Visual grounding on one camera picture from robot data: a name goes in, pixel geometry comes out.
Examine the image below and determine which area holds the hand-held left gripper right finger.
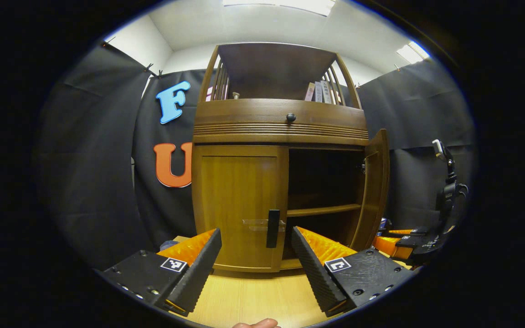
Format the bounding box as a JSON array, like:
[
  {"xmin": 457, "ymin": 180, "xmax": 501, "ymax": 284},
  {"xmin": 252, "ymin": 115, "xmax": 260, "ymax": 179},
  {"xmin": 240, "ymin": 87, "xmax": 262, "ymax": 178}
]
[{"xmin": 290, "ymin": 226, "xmax": 416, "ymax": 318}]

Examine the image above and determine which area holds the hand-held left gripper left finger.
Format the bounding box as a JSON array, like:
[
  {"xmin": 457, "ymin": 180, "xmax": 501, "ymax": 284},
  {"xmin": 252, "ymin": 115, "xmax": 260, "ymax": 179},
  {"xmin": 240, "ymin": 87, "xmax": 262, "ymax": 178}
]
[{"xmin": 100, "ymin": 228, "xmax": 223, "ymax": 318}]

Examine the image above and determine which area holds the wooden shoe cabinet door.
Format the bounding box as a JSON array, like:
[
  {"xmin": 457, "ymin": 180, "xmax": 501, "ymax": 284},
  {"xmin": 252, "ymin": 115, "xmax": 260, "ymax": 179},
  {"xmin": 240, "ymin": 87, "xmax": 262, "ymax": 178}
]
[
  {"xmin": 192, "ymin": 145, "xmax": 289, "ymax": 273},
  {"xmin": 349, "ymin": 129, "xmax": 391, "ymax": 251}
]

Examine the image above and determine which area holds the wooden double-door shoe cabinet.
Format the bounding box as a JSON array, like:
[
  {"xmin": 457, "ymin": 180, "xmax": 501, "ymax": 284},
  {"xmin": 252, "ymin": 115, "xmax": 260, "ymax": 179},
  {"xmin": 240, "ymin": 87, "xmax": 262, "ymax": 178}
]
[{"xmin": 191, "ymin": 42, "xmax": 391, "ymax": 274}]

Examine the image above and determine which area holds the wooden cabinet inner shelf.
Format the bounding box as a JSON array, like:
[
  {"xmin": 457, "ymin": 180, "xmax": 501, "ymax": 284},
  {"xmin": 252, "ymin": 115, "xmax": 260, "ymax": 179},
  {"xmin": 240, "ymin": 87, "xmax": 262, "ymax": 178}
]
[{"xmin": 287, "ymin": 204, "xmax": 362, "ymax": 218}]

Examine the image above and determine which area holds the black backdrop cloth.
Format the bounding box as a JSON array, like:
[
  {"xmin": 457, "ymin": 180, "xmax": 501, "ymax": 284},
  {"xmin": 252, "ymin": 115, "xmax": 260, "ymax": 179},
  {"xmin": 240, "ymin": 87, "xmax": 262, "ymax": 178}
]
[{"xmin": 32, "ymin": 43, "xmax": 477, "ymax": 272}]

